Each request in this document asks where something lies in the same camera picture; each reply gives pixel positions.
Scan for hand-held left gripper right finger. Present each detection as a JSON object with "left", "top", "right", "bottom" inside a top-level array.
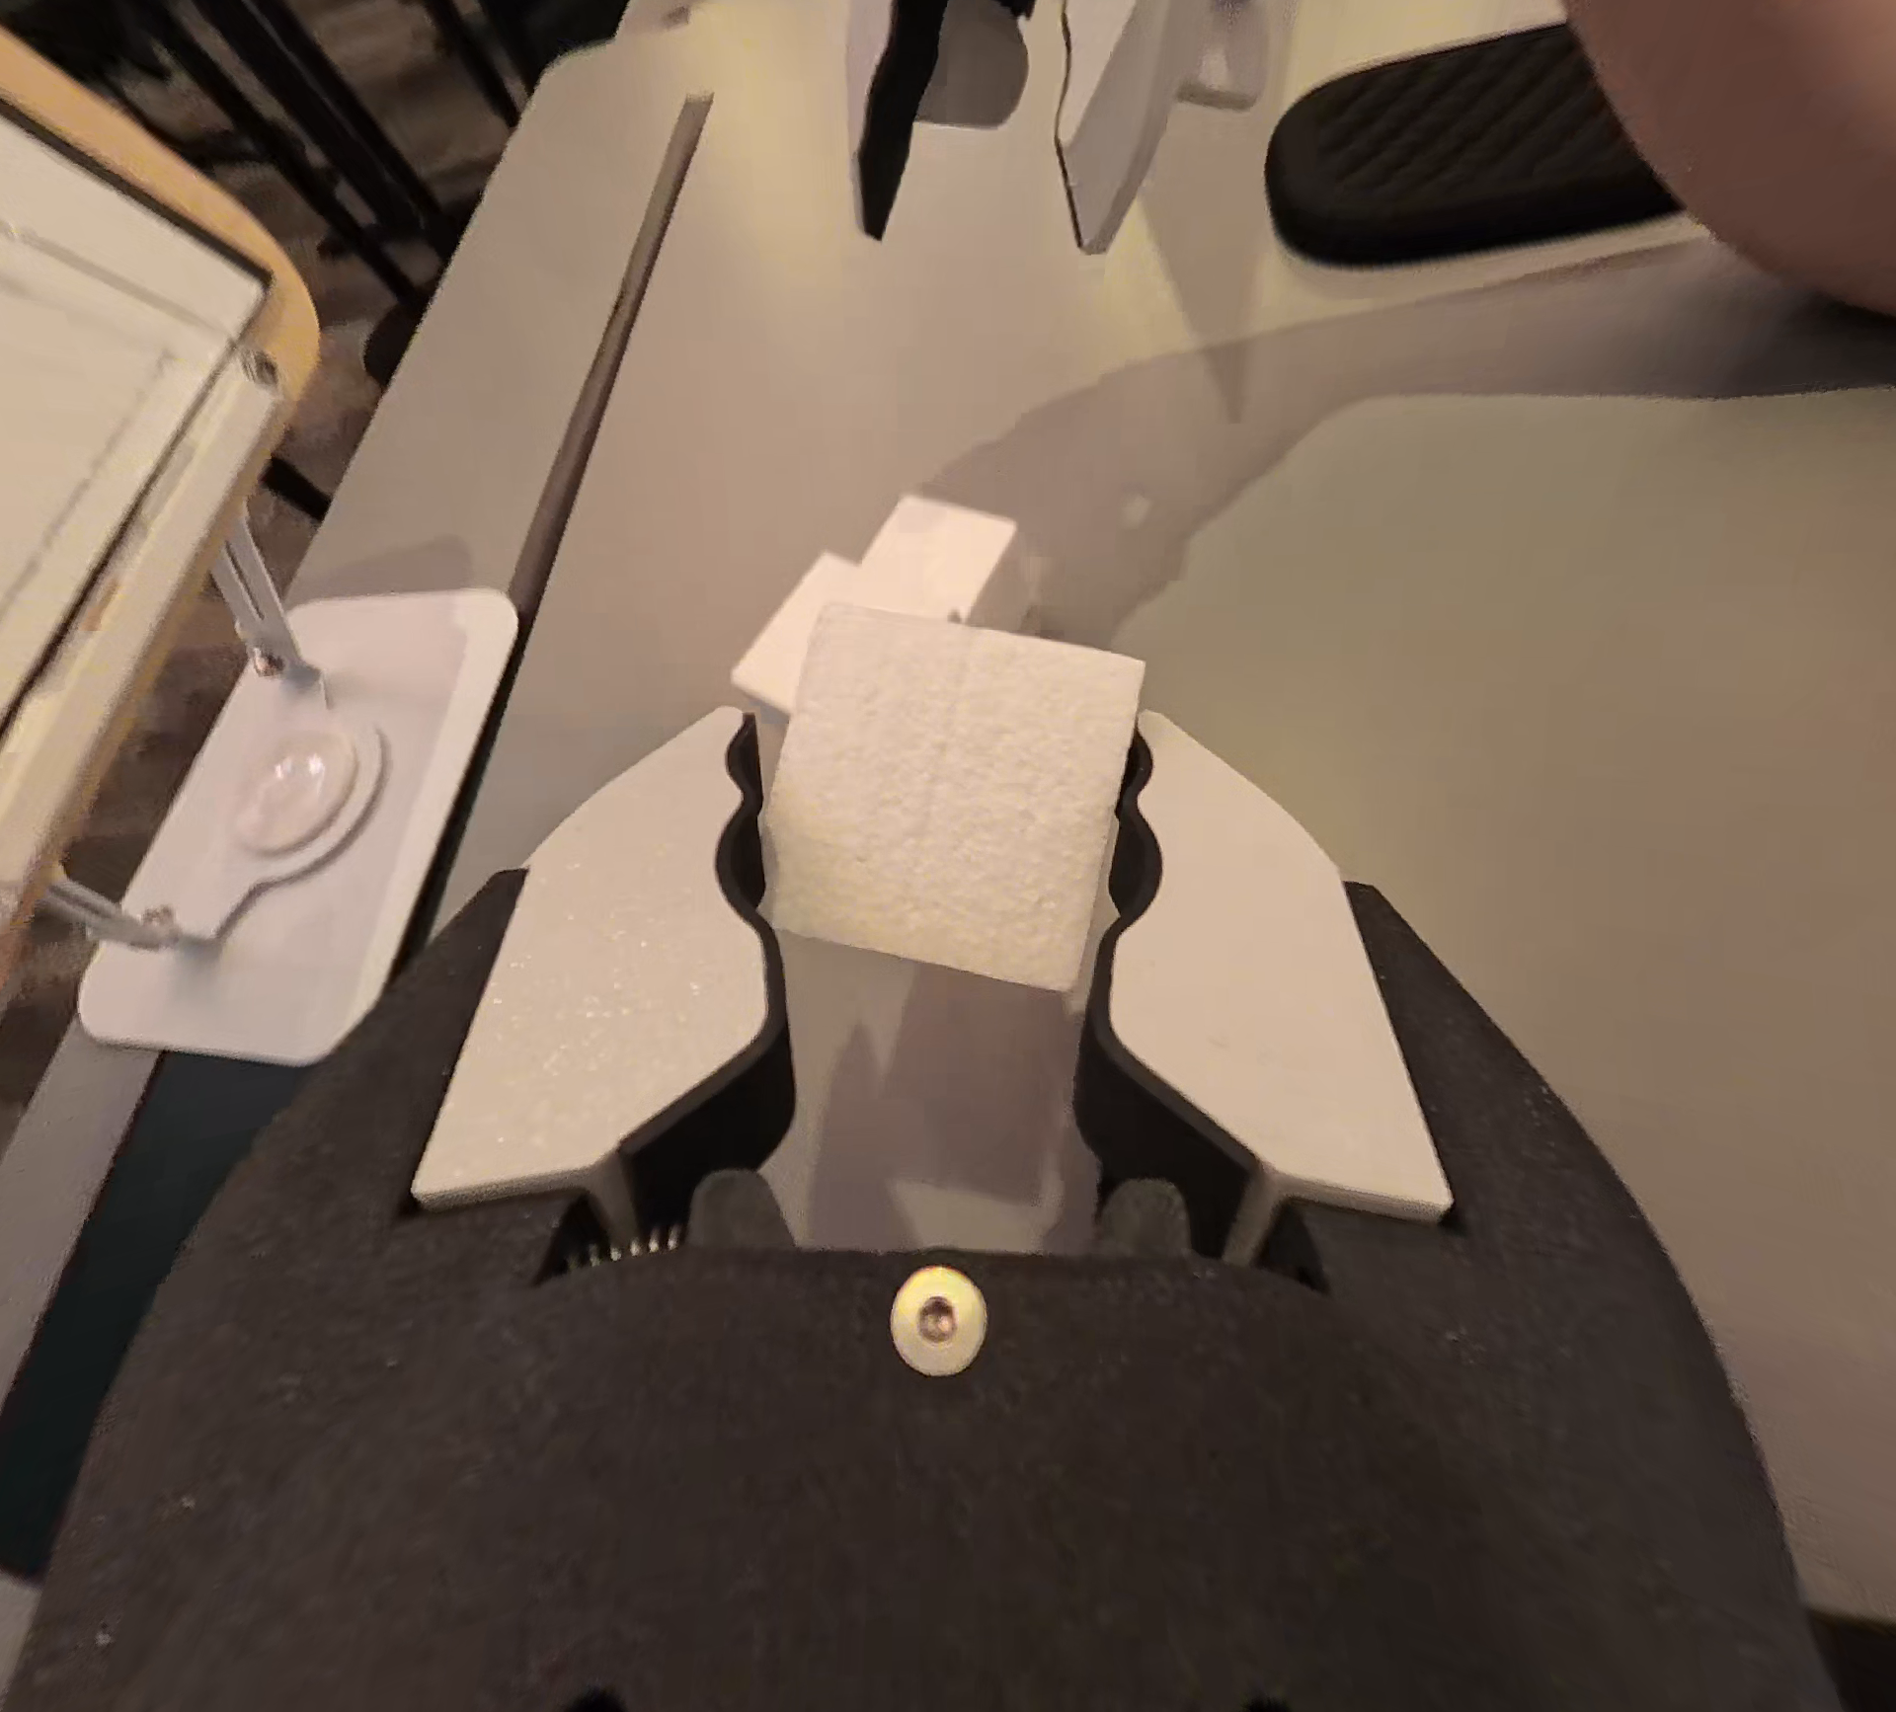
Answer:
[{"left": 1077, "top": 709, "right": 1454, "bottom": 1262}]

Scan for black wrist rest pad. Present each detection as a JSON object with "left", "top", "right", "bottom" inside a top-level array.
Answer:
[{"left": 1263, "top": 24, "right": 1683, "bottom": 271}]

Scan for black desk legs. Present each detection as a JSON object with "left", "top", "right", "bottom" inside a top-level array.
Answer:
[{"left": 0, "top": 0, "right": 528, "bottom": 308}]

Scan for wooden board document stand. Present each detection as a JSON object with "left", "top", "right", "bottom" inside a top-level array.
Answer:
[{"left": 0, "top": 24, "right": 522, "bottom": 1066}]

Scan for printed instruction sheet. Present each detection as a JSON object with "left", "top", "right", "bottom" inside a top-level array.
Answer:
[{"left": 0, "top": 113, "right": 273, "bottom": 707}]

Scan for white foam cube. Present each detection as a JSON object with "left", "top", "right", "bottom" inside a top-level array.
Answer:
[
  {"left": 763, "top": 600, "right": 1148, "bottom": 993},
  {"left": 860, "top": 494, "right": 1039, "bottom": 636},
  {"left": 729, "top": 551, "right": 866, "bottom": 719}
]

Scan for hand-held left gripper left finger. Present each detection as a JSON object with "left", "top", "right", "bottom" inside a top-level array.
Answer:
[{"left": 411, "top": 705, "right": 798, "bottom": 1258}]

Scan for person's right forearm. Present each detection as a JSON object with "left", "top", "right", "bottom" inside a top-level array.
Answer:
[{"left": 1482, "top": 0, "right": 1896, "bottom": 314}]

